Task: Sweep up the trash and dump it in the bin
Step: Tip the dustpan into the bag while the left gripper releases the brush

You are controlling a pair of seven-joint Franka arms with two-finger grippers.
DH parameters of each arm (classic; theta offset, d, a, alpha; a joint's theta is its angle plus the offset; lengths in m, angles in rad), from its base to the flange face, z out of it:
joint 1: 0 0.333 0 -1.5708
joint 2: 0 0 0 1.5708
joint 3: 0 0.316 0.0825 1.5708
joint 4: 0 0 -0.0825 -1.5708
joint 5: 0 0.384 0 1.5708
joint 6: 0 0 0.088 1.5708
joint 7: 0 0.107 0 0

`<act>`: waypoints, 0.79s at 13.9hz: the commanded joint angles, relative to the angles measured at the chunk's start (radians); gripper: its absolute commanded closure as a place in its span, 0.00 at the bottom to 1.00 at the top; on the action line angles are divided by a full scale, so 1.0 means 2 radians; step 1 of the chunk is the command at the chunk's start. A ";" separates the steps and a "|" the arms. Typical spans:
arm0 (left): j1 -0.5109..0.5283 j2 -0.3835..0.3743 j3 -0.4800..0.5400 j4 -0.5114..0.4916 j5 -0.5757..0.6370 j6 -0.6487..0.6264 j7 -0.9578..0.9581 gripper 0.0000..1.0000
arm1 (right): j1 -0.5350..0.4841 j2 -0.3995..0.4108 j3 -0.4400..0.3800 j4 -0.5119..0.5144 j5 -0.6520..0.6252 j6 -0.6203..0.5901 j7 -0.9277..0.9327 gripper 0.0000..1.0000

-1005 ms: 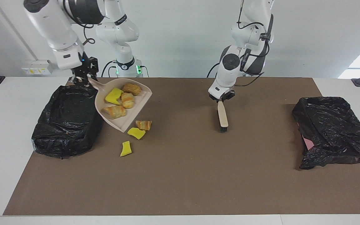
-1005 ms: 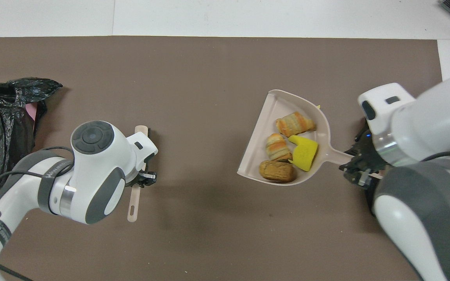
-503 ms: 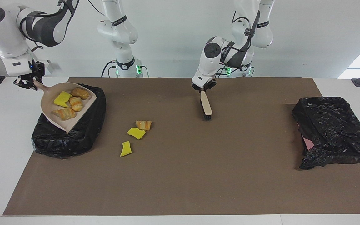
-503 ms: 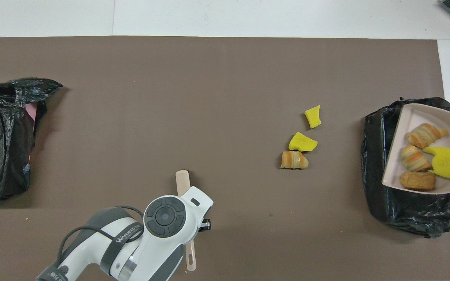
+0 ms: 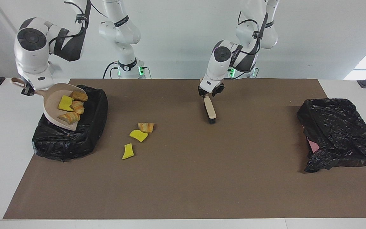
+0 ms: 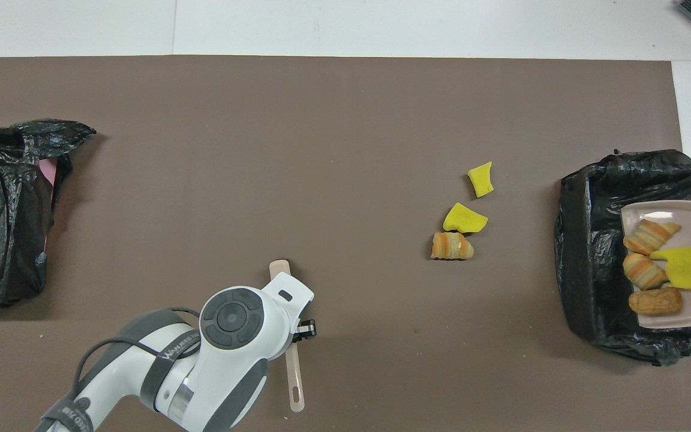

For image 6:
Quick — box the toy croissant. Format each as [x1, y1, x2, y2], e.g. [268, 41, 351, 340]
[430, 231, 475, 261]
[623, 253, 671, 292]
[623, 219, 682, 256]

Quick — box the open bin with black liner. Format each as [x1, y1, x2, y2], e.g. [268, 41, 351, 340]
[554, 149, 691, 367]

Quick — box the beige hand brush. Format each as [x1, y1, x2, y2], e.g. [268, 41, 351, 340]
[269, 259, 306, 413]

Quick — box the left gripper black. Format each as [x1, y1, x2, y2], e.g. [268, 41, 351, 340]
[293, 320, 318, 344]

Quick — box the brown toy bread roll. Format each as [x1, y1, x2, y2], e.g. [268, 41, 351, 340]
[629, 287, 684, 317]

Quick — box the yellow sponge piece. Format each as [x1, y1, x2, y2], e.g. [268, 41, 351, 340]
[650, 247, 691, 291]
[442, 202, 489, 235]
[467, 161, 495, 199]

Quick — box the brown table mat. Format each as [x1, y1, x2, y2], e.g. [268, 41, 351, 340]
[0, 55, 691, 432]

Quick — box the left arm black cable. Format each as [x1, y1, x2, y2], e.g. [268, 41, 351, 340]
[70, 306, 202, 421]

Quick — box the pink plastic bin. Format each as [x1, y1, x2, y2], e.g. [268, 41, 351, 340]
[38, 157, 58, 187]

